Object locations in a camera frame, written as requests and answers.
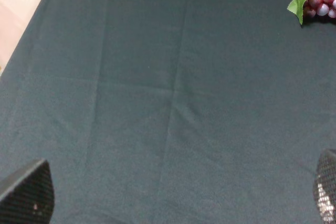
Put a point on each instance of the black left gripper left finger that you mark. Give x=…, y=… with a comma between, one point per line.
x=27, y=195

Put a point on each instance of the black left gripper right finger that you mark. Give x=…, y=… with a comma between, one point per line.
x=324, y=186

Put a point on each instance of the black tablecloth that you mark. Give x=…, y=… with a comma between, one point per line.
x=172, y=111

